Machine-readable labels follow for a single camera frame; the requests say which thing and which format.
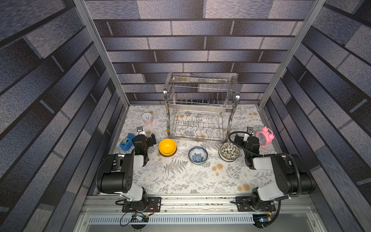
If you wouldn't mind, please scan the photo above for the yellow bowl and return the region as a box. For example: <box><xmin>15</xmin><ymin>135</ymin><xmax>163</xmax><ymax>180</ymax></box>
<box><xmin>158</xmin><ymin>138</ymin><xmax>177</xmax><ymax>157</ymax></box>

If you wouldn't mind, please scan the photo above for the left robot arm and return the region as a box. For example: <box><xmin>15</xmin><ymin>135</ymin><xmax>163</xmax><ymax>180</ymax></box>
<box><xmin>96</xmin><ymin>134</ymin><xmax>157</xmax><ymax>204</ymax></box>

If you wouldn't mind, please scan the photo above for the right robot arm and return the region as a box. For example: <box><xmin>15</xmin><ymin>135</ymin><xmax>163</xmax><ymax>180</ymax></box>
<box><xmin>228</xmin><ymin>131</ymin><xmax>316</xmax><ymax>204</ymax></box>

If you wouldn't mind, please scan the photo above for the stainless steel dish rack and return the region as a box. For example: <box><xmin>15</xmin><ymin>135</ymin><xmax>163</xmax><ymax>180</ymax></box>
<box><xmin>163</xmin><ymin>73</ymin><xmax>240</xmax><ymax>143</ymax></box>

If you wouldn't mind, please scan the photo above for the dark floral bowl stack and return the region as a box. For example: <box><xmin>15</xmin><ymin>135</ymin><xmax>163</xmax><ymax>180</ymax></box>
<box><xmin>218</xmin><ymin>142</ymin><xmax>240</xmax><ymax>162</ymax></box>

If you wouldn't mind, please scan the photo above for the blue tape dispenser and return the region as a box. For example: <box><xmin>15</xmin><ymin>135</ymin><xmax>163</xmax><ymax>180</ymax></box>
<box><xmin>119</xmin><ymin>133</ymin><xmax>135</xmax><ymax>151</ymax></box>

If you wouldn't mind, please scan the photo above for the pink white cup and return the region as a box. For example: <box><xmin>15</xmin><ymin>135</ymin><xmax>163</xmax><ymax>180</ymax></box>
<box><xmin>142</xmin><ymin>112</ymin><xmax>154</xmax><ymax>124</ymax></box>

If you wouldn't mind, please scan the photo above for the pink alarm clock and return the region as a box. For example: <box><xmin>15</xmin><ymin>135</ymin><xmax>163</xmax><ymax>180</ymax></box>
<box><xmin>255</xmin><ymin>126</ymin><xmax>275</xmax><ymax>146</ymax></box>

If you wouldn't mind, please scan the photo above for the floral tablecloth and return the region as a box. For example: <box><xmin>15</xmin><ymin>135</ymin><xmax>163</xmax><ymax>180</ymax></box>
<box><xmin>114</xmin><ymin>105</ymin><xmax>274</xmax><ymax>195</ymax></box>

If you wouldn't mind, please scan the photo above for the blue white patterned bowl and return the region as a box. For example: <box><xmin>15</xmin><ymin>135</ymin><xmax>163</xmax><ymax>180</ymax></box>
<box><xmin>188</xmin><ymin>147</ymin><xmax>208</xmax><ymax>165</ymax></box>

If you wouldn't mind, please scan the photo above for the right black corrugated cable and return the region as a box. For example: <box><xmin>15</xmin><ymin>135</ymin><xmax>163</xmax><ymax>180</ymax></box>
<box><xmin>227</xmin><ymin>131</ymin><xmax>302</xmax><ymax>198</ymax></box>

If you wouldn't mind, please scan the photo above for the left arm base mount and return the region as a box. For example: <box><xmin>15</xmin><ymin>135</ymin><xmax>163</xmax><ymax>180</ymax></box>
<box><xmin>122</xmin><ymin>197</ymin><xmax>162</xmax><ymax>213</ymax></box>

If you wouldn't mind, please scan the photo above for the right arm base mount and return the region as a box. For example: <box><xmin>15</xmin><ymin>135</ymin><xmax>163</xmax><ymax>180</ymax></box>
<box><xmin>235</xmin><ymin>196</ymin><xmax>276</xmax><ymax>213</ymax></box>

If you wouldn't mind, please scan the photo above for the aluminium front rail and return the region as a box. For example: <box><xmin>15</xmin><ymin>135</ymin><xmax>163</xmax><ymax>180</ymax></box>
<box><xmin>80</xmin><ymin>194</ymin><xmax>317</xmax><ymax>215</ymax></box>

